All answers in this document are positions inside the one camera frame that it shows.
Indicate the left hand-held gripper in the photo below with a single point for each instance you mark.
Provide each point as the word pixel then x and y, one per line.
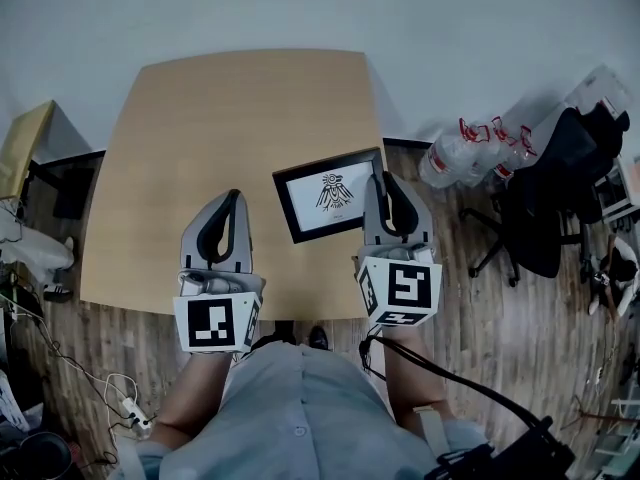
pixel 210 323

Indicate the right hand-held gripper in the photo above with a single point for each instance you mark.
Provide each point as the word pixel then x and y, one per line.
pixel 405 288

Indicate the black framed picture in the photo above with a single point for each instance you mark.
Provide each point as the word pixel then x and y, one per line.
pixel 310 203

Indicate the person's left forearm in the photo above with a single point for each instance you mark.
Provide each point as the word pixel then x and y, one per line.
pixel 195 393

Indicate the person's right forearm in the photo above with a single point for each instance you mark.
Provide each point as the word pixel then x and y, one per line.
pixel 410 385

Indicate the person's black shoe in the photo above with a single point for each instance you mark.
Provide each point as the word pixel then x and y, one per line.
pixel 319 338

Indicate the black office chair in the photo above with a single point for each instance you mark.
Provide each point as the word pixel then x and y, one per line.
pixel 550 203

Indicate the white power strip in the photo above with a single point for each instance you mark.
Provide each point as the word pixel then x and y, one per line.
pixel 596 374
pixel 136 412

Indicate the person's light blue shirt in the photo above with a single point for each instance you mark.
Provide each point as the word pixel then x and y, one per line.
pixel 300 418

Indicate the small wooden side table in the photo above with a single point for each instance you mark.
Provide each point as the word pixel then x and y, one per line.
pixel 20 148

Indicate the white shelf unit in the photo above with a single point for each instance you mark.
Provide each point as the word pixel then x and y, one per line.
pixel 617 190

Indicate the black waist bag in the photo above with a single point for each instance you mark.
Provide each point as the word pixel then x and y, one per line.
pixel 530 455

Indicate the brown wooden coat rack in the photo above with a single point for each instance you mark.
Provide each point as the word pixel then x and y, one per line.
pixel 590 413

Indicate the black round device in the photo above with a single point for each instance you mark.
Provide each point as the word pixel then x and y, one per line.
pixel 45 455

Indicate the white metal rack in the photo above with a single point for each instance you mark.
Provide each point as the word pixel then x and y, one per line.
pixel 622 433

